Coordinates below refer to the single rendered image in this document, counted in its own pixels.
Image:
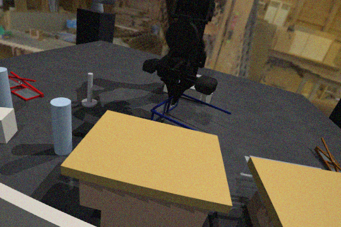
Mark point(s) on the navy glasses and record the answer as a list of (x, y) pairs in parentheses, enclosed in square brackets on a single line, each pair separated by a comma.
[(159, 110)]

